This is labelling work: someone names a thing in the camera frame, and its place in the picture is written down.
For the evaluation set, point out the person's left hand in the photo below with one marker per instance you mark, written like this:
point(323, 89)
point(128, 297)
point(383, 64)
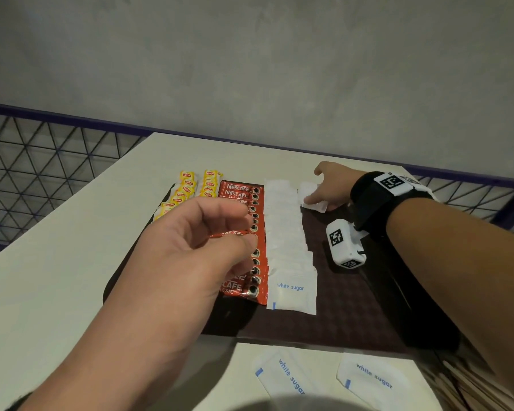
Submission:
point(162, 286)

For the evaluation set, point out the person's right hand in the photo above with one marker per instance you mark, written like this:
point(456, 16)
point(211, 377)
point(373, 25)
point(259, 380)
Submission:
point(338, 184)

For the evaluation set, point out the white sugar packet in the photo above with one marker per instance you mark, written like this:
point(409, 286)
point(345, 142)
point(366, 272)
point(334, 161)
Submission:
point(308, 190)

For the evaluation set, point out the row of red Nescafe sachets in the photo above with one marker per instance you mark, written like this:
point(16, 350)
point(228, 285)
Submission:
point(240, 192)

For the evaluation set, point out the brown plastic tray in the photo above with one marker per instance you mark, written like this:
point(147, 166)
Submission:
point(347, 303)

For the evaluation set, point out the row of white sugar packets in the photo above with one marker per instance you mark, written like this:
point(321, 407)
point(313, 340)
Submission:
point(291, 295)

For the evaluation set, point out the white sugar sachets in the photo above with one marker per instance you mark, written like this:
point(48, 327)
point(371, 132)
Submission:
point(368, 376)

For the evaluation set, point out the bundle of wooden stir sticks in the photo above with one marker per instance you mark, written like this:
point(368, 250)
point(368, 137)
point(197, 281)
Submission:
point(462, 389)

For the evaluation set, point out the person's right forearm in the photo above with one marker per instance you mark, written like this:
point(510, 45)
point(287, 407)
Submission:
point(462, 261)

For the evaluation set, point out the black right wrist band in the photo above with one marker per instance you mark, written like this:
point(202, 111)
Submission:
point(368, 209)

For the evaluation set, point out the black wrist band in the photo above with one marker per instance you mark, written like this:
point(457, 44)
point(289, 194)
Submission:
point(368, 209)
point(19, 404)

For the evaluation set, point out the black left wrist band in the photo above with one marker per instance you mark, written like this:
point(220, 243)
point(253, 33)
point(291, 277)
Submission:
point(19, 404)

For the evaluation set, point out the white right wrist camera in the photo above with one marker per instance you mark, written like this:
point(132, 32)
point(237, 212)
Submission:
point(347, 252)

